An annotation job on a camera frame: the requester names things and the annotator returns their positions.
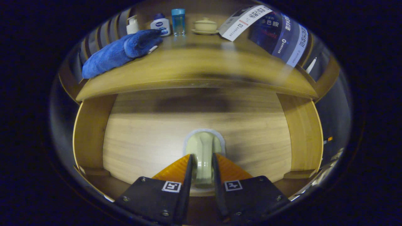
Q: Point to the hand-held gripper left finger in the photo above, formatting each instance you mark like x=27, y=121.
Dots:
x=185, y=201

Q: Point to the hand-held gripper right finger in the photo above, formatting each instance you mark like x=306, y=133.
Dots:
x=220, y=201

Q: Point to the pale green slipper-shaped object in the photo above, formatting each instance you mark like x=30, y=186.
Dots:
x=203, y=147

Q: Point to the wooden drawer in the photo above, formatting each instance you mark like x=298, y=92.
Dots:
x=150, y=138

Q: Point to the wooden countertop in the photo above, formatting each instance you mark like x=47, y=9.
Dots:
x=194, y=62

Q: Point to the blue rolled towel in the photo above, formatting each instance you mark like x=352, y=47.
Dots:
x=110, y=58

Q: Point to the dark blue book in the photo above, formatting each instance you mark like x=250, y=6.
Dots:
x=267, y=34

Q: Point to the beige lidded teacup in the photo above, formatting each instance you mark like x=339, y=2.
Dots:
x=205, y=25

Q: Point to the light blue book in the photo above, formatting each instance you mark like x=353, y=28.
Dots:
x=300, y=44

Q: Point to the white book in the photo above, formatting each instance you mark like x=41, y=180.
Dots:
x=241, y=23

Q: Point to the clear blue bottle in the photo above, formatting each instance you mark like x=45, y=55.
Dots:
x=178, y=22

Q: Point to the white bottle with blue cap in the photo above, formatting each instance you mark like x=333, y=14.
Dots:
x=160, y=23

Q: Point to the white pump bottle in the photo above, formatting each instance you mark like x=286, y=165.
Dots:
x=132, y=27

